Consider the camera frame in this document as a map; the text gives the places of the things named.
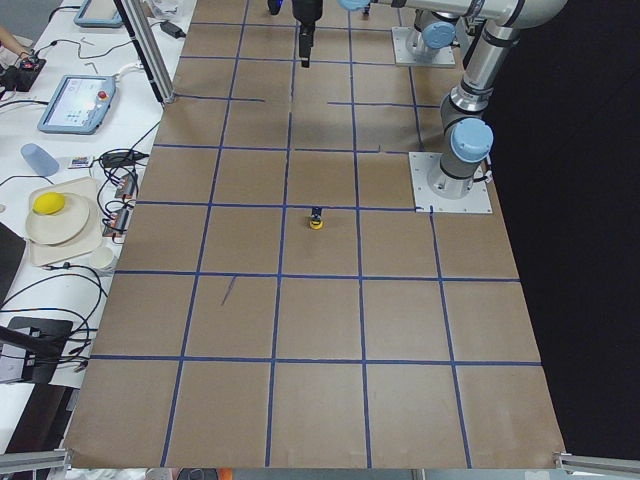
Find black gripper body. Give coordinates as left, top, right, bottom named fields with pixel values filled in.
left=292, top=0, right=323, bottom=29

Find yellow push button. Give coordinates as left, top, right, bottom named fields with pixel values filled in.
left=309, top=207, right=324, bottom=230

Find black power adapter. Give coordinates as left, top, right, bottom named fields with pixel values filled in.
left=160, top=20, right=186, bottom=39

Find far blue teach pendant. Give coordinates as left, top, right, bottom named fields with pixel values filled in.
left=74, top=0, right=123, bottom=28

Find blue teach pendant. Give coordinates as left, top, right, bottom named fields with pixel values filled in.
left=37, top=75, right=116, bottom=135
left=74, top=0, right=123, bottom=28

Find near blue teach pendant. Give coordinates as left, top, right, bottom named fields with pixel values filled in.
left=37, top=75, right=116, bottom=135

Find brown paper table cover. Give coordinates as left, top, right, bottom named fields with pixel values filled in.
left=66, top=1, right=563, bottom=469

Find blue plastic cup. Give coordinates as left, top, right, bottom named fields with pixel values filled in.
left=20, top=143, right=59, bottom=177

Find white paper cup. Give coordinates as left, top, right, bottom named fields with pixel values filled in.
left=89, top=247, right=118, bottom=275

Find beige tray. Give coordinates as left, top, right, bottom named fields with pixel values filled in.
left=25, top=177, right=102, bottom=266

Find yellow lemon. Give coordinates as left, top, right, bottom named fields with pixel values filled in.
left=32, top=192, right=66, bottom=215

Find beige round plate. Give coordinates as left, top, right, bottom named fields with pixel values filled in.
left=25, top=194, right=90, bottom=245

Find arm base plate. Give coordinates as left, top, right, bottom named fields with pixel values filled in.
left=391, top=27, right=456, bottom=68
left=409, top=152, right=493, bottom=214

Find aluminium frame post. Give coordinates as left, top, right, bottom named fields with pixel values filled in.
left=114, top=0, right=175, bottom=104

